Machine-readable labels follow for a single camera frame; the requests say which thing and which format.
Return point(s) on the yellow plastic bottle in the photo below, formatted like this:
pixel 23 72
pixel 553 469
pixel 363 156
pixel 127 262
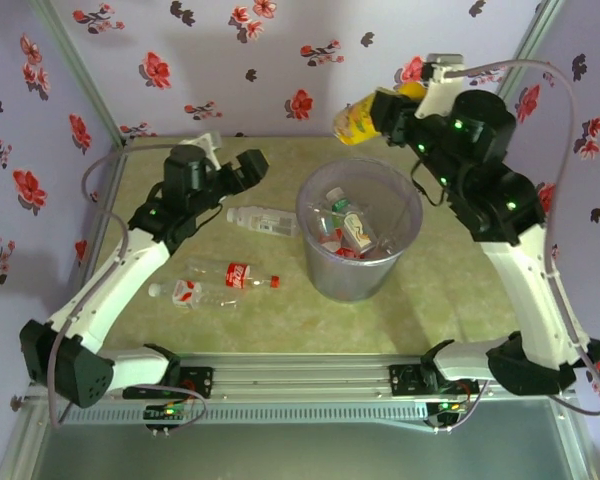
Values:
pixel 355 122

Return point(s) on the mesh bin with plastic liner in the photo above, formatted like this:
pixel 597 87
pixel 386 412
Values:
pixel 350 285

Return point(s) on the aluminium front rail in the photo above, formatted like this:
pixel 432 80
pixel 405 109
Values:
pixel 300 375

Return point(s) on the aluminium side rail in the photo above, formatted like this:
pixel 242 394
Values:
pixel 109 195

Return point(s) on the grey metal front panel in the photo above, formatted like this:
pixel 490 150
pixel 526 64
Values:
pixel 300 455

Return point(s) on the clear bottle green cap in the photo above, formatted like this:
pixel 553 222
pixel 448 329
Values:
pixel 341 202

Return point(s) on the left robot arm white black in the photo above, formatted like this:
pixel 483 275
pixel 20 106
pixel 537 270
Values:
pixel 105 290

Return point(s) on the clear bottle white red label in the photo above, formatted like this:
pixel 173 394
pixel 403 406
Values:
pixel 185 292

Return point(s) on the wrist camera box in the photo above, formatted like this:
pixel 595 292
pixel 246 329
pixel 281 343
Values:
pixel 210 141
pixel 445 65

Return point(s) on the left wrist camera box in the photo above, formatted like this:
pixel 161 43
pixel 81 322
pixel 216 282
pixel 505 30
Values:
pixel 210 141

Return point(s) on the clear cola bottle red cap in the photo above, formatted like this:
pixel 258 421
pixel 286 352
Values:
pixel 237 275

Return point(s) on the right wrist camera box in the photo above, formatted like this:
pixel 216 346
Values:
pixel 445 65

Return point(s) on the clear bottle tan label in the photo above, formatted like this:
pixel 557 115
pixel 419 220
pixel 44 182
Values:
pixel 360 232

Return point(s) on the aluminium corner post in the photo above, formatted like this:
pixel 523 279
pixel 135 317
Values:
pixel 82 70
pixel 535 35

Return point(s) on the small circuit board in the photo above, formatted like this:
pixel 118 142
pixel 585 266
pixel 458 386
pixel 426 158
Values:
pixel 447 407
pixel 165 412

